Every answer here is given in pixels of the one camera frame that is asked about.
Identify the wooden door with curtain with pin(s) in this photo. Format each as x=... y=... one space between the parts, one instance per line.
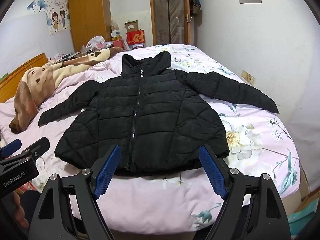
x=170 y=12

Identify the wall socket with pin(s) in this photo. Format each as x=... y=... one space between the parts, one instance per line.
x=253 y=80
x=246 y=75

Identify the cartoon couple wall poster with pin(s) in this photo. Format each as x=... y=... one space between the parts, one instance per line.
x=57 y=20

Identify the clear snack bag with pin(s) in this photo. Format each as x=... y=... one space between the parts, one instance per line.
x=115 y=25

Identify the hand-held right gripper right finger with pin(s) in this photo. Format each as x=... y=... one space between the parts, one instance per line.
x=212 y=172

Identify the blue flower wall sticker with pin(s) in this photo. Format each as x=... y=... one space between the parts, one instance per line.
x=36 y=5

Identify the person's dark trousers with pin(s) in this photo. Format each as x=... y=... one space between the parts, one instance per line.
x=31 y=205

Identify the pink floral duvet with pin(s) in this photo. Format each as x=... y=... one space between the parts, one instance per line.
x=150 y=200

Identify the teal cardboard box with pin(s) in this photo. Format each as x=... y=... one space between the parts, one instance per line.
x=301 y=217

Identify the open cardboard box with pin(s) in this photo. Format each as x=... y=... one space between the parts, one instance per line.
x=131 y=25

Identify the wooden headboard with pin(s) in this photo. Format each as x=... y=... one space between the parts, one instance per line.
x=22 y=70

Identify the small red cardboard box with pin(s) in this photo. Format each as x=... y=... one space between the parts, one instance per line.
x=118 y=44

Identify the wooden wardrobe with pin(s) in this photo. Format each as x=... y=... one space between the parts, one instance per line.
x=90 y=17

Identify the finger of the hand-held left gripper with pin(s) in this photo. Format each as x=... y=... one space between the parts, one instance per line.
x=37 y=147
x=12 y=145

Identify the metal door lock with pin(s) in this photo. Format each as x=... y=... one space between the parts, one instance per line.
x=188 y=18

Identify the brown cardboard box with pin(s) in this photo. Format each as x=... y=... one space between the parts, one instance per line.
x=311 y=192

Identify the brown dog print blanket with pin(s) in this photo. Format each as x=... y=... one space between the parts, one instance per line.
x=57 y=72

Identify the black puffer jacket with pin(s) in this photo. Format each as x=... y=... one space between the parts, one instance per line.
x=150 y=120

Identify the white plastic bag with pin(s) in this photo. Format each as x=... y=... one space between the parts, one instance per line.
x=93 y=43

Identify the person's left hand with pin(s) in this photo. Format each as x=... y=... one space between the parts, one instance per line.
x=18 y=205

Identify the red gift box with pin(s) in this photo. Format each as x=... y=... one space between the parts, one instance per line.
x=135 y=37

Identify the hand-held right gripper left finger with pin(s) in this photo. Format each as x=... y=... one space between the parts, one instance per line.
x=107 y=172

